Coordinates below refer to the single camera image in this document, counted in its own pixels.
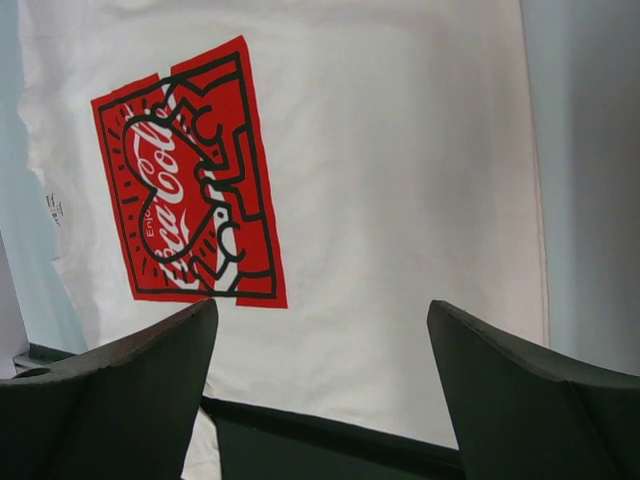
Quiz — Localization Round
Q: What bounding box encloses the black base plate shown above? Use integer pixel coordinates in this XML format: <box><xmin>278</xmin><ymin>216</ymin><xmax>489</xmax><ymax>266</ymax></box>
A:
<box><xmin>14</xmin><ymin>342</ymin><xmax>466</xmax><ymax>480</ymax></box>

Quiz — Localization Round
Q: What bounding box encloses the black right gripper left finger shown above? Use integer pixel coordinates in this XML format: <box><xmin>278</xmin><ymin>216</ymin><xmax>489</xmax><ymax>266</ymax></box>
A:
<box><xmin>1</xmin><ymin>300</ymin><xmax>218</xmax><ymax>479</ymax></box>

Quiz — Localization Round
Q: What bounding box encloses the white t-shirt red graphic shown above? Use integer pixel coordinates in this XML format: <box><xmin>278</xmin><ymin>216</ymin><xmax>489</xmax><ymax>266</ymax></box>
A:
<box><xmin>14</xmin><ymin>0</ymin><xmax>551</xmax><ymax>480</ymax></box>

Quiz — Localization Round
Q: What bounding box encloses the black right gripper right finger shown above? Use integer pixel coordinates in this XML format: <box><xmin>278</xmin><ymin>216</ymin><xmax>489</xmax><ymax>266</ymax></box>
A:
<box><xmin>427</xmin><ymin>300</ymin><xmax>639</xmax><ymax>479</ymax></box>

